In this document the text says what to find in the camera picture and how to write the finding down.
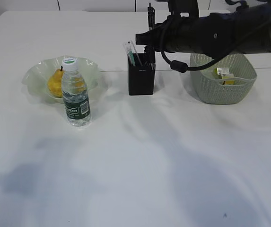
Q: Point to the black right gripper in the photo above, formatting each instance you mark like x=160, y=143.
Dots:
x=210, y=35

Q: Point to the yellow waste paper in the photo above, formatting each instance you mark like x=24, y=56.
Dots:
x=223, y=73

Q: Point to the black pen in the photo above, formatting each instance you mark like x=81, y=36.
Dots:
x=147, y=55
x=152, y=58
x=151, y=16

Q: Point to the clear plastic ruler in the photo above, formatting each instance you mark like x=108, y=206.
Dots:
x=130, y=44

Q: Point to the mint green utility knife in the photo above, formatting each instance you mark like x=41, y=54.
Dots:
x=131, y=57

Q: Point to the clear water bottle green label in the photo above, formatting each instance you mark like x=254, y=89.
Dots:
x=75, y=94

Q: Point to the yellow pear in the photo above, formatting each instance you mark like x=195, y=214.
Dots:
x=54, y=83

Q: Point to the pale green woven basket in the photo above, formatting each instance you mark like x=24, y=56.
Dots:
x=211, y=90

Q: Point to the black square pen holder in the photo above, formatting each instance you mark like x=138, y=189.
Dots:
x=141, y=77

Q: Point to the pale green wavy glass plate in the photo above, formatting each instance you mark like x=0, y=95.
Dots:
x=37, y=77

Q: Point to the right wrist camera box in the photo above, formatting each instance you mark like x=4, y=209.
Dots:
x=176, y=7

